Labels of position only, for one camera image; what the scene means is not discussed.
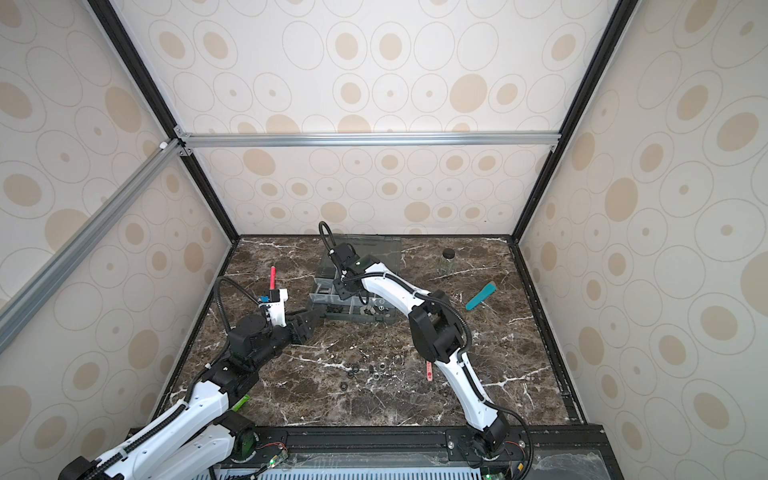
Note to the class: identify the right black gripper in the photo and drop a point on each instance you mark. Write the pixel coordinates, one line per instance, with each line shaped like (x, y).
(341, 291)

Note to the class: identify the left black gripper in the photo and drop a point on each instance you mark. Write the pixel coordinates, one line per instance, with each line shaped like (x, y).
(304, 332)

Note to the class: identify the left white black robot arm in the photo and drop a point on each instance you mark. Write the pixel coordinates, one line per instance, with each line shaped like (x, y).
(203, 429)

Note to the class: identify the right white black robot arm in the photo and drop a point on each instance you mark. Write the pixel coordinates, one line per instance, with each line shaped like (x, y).
(440, 335)

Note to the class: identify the cluster of silver hex nuts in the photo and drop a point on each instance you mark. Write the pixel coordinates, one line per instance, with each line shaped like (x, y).
(373, 372)

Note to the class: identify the grey compartment organizer box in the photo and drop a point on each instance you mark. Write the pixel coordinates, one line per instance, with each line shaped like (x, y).
(358, 305)

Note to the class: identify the green plastic packet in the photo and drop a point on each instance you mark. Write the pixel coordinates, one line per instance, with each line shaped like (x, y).
(237, 406)

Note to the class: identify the pink marker pen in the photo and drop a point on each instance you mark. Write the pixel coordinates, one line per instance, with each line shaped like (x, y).
(272, 276)

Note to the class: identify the small black-lidded glass jar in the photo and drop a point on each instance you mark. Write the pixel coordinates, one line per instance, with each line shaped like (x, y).
(447, 262)

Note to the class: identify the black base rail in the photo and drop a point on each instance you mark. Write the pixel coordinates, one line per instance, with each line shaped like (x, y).
(437, 452)

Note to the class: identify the horizontal aluminium frame bar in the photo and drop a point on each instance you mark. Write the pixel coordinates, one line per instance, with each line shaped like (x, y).
(390, 139)

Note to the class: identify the left diagonal aluminium frame bar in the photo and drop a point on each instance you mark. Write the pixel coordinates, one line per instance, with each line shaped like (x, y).
(22, 308)

